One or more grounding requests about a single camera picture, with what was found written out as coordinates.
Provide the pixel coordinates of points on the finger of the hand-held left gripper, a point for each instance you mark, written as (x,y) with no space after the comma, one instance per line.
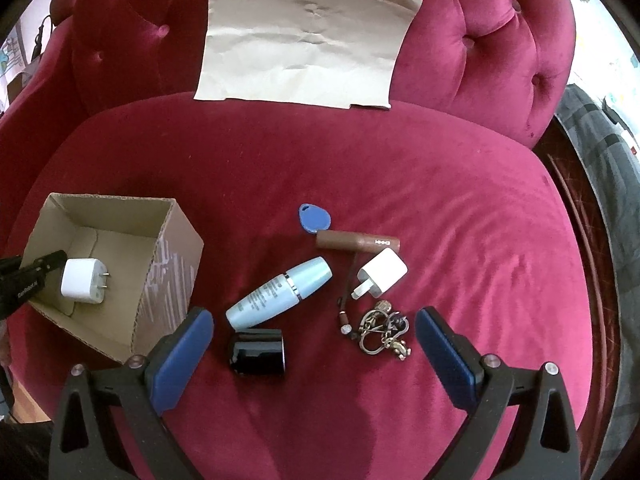
(50,261)

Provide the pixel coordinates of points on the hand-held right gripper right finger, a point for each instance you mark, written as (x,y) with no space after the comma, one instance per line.
(445,360)

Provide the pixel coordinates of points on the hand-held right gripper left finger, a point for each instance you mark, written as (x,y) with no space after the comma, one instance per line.
(185,355)

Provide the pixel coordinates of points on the white two-prong charger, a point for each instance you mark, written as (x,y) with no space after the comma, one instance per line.
(80,280)

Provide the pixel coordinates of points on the black glossy jar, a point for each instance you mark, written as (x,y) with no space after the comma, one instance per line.
(257,352)

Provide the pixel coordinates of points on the cardboard box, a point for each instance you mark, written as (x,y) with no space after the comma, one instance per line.
(175,265)

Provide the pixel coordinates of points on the small white charger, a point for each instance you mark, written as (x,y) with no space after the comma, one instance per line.
(382,272)

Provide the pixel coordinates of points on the light blue bottle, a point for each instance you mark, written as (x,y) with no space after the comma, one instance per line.
(280,292)

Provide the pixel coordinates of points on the blue key fob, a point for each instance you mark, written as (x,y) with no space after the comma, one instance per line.
(315,219)

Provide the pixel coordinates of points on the red velvet tufted armchair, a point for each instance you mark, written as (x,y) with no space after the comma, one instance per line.
(350,160)

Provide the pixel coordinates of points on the black power adapter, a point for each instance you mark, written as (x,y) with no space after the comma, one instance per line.
(42,35)

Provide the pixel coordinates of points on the grey blanket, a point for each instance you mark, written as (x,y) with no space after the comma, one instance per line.
(615,185)

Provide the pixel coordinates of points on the brown paper sheet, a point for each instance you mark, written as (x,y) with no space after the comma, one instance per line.
(300,35)

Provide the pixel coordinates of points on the cartoon wall poster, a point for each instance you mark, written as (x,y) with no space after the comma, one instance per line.
(12,70)

